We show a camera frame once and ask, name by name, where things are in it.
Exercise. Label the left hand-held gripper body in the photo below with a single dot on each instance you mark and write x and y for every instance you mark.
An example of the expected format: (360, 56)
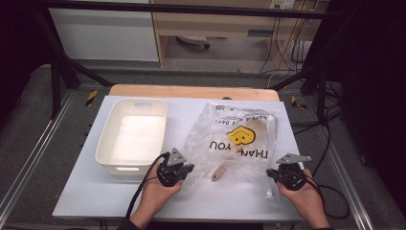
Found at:
(169, 174)

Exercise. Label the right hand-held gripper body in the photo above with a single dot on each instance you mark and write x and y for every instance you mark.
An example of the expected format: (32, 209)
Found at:
(292, 177)

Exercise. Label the clear plastic bag yellow face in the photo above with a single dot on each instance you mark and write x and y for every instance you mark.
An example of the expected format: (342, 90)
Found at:
(204, 150)

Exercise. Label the wooden spoon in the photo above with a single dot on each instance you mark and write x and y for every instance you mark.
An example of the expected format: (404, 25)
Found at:
(218, 172)

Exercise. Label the white plastic bin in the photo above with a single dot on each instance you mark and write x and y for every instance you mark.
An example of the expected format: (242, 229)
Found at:
(137, 140)

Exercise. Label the person's left hand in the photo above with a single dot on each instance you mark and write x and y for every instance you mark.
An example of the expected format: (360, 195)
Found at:
(158, 198)

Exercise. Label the person's right hand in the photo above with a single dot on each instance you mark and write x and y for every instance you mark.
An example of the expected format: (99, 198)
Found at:
(304, 201)

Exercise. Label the wooden board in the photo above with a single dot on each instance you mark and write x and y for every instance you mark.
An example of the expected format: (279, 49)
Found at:
(178, 92)

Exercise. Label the white board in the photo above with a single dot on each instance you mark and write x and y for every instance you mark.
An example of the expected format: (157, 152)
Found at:
(95, 198)

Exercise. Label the black metal stand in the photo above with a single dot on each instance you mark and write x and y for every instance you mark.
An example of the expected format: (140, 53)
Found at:
(56, 86)
(320, 89)

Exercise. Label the black curtain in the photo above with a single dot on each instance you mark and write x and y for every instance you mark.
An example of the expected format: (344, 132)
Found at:
(370, 80)
(16, 48)

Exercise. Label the grey chair base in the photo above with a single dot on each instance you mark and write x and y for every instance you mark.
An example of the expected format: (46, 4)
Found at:
(191, 39)

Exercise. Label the wooden desk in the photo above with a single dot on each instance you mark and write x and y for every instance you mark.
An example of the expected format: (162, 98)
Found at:
(204, 25)

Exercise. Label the white cabinet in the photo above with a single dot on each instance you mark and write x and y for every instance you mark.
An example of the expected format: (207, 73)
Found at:
(102, 35)

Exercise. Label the black metal crossbar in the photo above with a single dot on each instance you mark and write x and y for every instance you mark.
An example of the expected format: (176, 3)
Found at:
(191, 9)

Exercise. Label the white power strip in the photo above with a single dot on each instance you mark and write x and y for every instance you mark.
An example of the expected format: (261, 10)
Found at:
(282, 4)

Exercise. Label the aluminium rail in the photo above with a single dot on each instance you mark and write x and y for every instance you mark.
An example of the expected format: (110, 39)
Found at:
(38, 143)
(351, 191)

